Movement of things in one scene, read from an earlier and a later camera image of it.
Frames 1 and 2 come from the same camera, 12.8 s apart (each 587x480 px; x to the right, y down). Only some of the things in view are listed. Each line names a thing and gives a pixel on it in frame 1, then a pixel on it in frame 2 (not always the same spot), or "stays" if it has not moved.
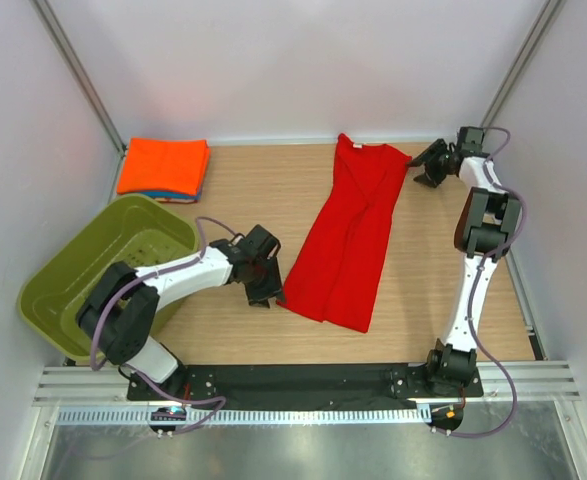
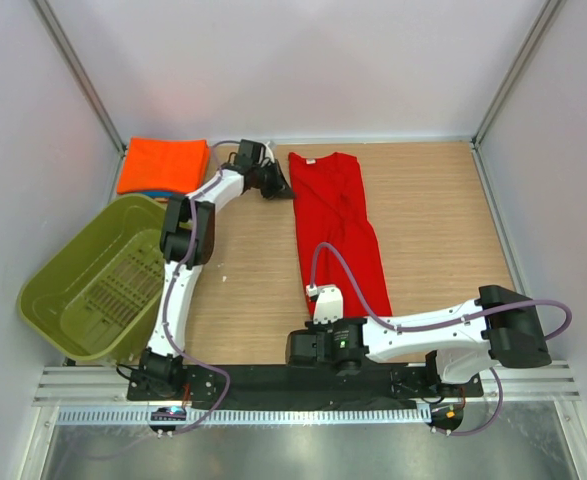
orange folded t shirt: (164, 164) stays
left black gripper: (273, 287) → (286, 192)
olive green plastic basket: (131, 230) stays
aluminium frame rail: (108, 387) stays
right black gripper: (430, 152) → (314, 328)
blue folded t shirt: (173, 195) stays
